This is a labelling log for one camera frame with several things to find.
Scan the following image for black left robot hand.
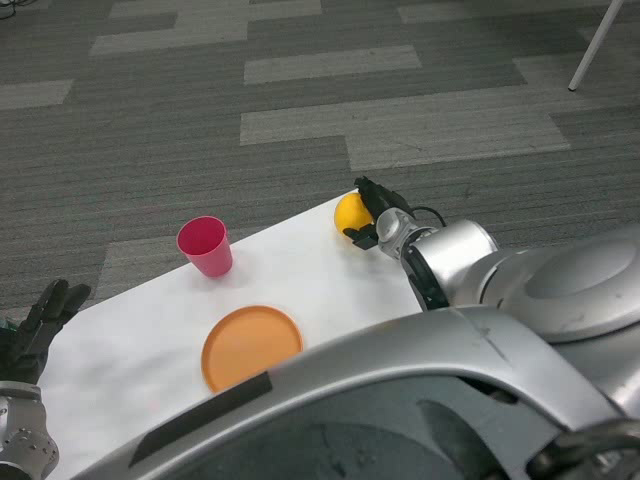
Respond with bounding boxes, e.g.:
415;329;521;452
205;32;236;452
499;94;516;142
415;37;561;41
0;278;93;386

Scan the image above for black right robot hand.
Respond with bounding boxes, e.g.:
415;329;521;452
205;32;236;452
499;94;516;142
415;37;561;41
341;175;414;251

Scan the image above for yellow lemon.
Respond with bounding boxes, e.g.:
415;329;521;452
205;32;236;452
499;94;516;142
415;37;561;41
333;192;376;239

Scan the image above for pink plastic cup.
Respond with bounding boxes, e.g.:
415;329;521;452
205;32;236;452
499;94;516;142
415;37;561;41
176;215;234;279

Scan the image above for orange round plate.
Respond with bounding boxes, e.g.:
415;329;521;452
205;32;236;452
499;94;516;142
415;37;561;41
200;305;305;395

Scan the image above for silver robot chest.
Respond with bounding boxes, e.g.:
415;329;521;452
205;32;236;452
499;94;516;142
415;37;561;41
74;305;640;480

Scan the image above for white table leg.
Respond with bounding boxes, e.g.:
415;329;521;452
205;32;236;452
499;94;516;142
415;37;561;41
567;0;626;92

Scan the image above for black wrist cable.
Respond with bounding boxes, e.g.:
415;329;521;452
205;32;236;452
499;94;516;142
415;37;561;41
409;205;447;229

